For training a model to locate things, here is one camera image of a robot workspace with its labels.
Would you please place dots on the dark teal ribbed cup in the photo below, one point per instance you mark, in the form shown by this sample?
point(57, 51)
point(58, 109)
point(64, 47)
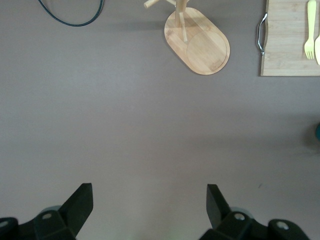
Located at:
point(318, 132)

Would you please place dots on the yellow plastic knife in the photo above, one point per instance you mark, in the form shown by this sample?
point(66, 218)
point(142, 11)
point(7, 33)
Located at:
point(317, 50)

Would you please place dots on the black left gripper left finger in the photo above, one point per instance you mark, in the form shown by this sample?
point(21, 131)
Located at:
point(72, 212)

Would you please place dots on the wooden mug tree rack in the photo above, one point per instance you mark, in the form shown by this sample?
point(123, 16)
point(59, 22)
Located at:
point(207, 50)

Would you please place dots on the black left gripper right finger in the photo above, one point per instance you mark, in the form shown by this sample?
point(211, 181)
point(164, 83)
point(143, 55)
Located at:
point(222, 215)

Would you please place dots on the yellow plastic fork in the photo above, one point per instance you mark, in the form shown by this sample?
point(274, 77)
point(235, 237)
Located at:
point(311, 25)

